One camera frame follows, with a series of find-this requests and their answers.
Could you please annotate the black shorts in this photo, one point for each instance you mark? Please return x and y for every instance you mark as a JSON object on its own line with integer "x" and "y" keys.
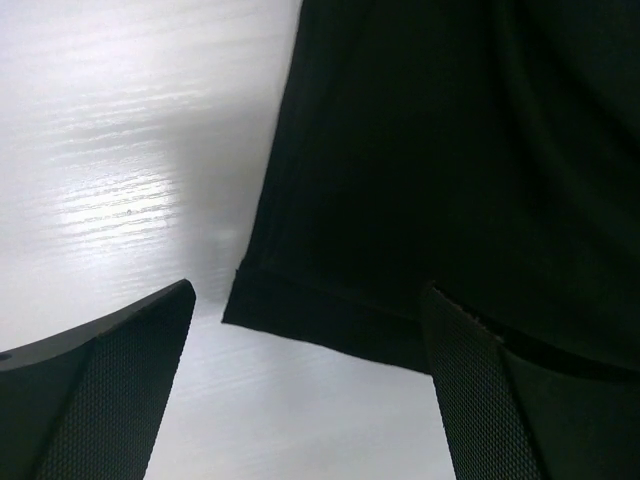
{"x": 489, "y": 149}

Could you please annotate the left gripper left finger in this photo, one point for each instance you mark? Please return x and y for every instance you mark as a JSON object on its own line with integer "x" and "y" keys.
{"x": 87, "y": 403}

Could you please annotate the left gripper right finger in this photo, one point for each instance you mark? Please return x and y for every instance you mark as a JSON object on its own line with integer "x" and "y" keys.
{"x": 516, "y": 408}

